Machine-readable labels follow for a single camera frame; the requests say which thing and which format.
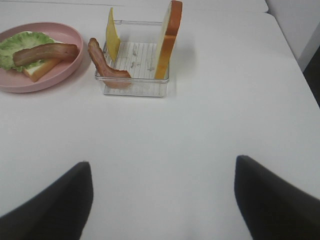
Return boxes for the green lettuce leaf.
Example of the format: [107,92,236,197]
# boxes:
[0,31,56,72]

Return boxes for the pink round plate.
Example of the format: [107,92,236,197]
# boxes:
[0,22,84,93]

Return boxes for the yellow cheese slice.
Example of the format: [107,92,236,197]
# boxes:
[105,7,121,63]

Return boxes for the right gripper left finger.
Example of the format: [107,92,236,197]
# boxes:
[0,161,94,240]

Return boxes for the right clear plastic tray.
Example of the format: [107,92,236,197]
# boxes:
[94,20,169,98]

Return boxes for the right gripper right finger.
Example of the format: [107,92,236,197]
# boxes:
[234,155,320,240]

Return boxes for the bacon strip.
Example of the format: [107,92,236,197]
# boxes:
[88,37,131,89]
[12,42,79,67]

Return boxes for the bread slice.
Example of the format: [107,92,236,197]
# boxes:
[22,58,62,82]
[153,0,183,80]

